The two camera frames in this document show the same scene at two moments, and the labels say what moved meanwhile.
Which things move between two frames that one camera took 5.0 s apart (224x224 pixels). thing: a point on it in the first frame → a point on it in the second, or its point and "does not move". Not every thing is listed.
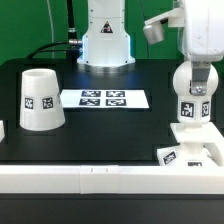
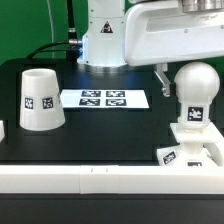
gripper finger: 199,80 → 160,70
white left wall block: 2,131 does not move
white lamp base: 201,146 does not move
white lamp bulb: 194,110 does not move
